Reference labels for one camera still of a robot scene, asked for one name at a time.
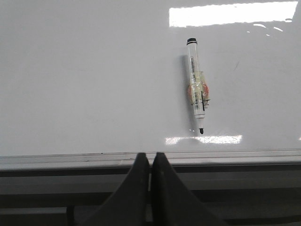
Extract white taped whiteboard marker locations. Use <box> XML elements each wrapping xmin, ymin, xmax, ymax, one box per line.
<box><xmin>186</xmin><ymin>38</ymin><xmax>210</xmax><ymax>135</ymax></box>

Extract grey cabinet with black stripes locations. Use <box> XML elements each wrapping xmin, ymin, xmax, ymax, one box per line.
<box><xmin>0</xmin><ymin>164</ymin><xmax>301</xmax><ymax>226</ymax></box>

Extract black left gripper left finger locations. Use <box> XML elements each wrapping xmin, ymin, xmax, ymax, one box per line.
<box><xmin>81</xmin><ymin>153</ymin><xmax>149</xmax><ymax>226</ymax></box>

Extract white whiteboard with aluminium frame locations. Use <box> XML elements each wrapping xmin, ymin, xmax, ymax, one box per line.
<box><xmin>0</xmin><ymin>0</ymin><xmax>301</xmax><ymax>171</ymax></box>

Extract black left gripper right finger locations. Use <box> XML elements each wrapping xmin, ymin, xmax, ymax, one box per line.
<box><xmin>152</xmin><ymin>153</ymin><xmax>226</xmax><ymax>226</ymax></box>

